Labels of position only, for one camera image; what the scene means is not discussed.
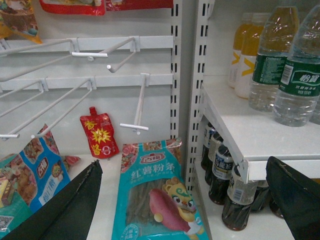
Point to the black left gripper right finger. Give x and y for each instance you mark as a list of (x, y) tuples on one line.
[(298, 198)]

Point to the red snack bag top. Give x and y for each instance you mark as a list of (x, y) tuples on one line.
[(74, 7)]

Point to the green box bottom left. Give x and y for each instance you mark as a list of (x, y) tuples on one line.
[(16, 192)]

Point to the dark oolong tea bottle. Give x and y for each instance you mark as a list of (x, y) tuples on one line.
[(221, 175), (238, 202)]

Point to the white peg hook right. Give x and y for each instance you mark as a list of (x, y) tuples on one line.
[(136, 126)]

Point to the dark oolong tea bottle front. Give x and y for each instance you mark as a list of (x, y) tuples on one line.
[(238, 202)]

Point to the red sauce pouch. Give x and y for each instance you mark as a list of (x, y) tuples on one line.
[(99, 131)]

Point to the white slotted shelf upright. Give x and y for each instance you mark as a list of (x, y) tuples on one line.
[(189, 27)]

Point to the yellow snack bag top left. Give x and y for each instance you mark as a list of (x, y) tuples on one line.
[(18, 16)]

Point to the water bottle right back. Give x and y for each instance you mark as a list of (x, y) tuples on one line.
[(274, 45)]

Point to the yellow drink bottle front left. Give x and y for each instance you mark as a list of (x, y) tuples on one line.
[(248, 54)]

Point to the blue snack bag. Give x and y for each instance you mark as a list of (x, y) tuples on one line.
[(39, 171)]

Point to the water bottle green label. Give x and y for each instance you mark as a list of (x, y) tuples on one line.
[(299, 87)]

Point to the teal sweet potato noodle bag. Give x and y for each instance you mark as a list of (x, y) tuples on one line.
[(153, 202)]

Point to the white middle shelf board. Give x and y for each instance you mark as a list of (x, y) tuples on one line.
[(253, 136)]

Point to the white peg hook upper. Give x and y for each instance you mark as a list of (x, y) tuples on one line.
[(102, 54)]

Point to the white peg hook lower middle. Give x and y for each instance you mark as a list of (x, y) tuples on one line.
[(41, 106)]

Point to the white peg hook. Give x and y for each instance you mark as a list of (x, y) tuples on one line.
[(102, 54), (136, 126), (41, 106)]

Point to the yellow drink bottle back left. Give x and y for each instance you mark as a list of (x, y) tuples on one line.
[(246, 22)]

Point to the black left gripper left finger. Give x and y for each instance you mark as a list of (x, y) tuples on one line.
[(69, 214)]

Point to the yellow drink bottle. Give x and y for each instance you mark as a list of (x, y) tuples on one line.
[(246, 22), (248, 54)]

